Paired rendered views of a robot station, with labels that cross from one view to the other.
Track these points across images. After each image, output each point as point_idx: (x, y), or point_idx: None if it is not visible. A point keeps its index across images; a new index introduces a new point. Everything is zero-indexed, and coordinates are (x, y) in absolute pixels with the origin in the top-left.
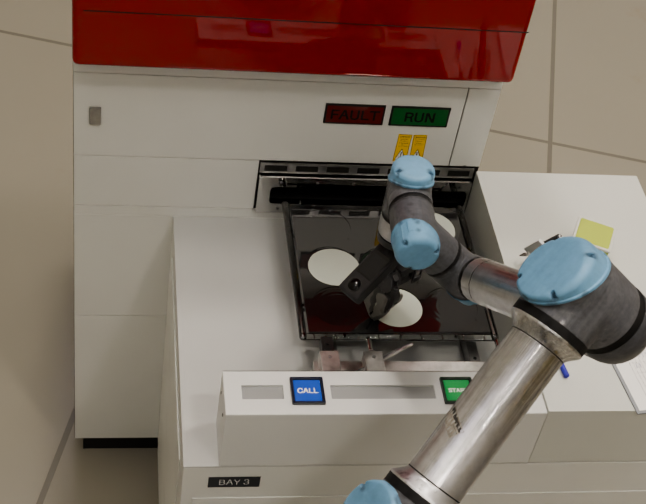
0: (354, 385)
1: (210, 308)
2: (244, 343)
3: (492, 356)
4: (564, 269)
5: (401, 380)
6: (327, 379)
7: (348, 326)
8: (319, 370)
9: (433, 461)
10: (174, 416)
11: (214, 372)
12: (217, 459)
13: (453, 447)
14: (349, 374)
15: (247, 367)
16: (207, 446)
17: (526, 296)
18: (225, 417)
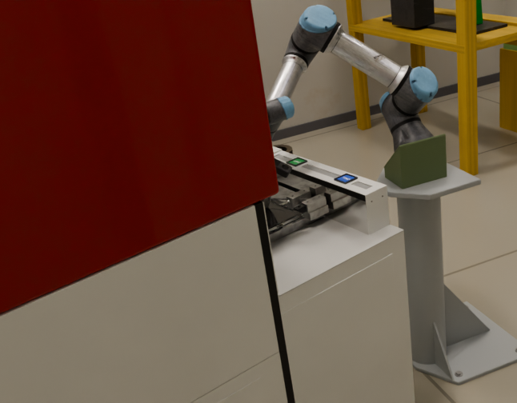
0: (326, 175)
1: (301, 269)
2: (311, 251)
3: (352, 45)
4: (322, 11)
5: (308, 170)
6: (332, 179)
7: (280, 209)
8: (314, 208)
9: (394, 63)
10: (361, 288)
11: (341, 248)
12: (386, 225)
13: (387, 57)
14: (322, 177)
15: (325, 244)
16: (384, 230)
17: (335, 22)
18: (386, 187)
